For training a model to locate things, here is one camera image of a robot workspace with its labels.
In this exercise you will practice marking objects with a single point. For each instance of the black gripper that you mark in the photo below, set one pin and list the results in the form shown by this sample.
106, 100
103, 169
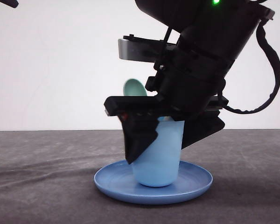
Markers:
186, 82

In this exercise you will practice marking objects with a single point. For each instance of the light blue plastic cup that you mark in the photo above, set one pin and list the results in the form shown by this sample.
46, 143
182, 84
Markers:
158, 165

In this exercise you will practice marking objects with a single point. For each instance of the mint green plastic spoon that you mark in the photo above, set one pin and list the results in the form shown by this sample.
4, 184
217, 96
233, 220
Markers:
133, 87

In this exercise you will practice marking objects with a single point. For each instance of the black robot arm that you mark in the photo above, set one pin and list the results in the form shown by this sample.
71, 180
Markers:
231, 20

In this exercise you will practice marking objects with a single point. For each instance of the blue plastic plate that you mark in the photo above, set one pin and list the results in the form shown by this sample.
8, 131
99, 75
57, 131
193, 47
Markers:
117, 181

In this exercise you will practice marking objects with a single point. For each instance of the dark grey table cloth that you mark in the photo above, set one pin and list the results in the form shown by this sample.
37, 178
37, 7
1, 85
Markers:
46, 177

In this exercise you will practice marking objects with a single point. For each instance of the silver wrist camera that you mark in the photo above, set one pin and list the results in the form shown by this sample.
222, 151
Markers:
144, 50

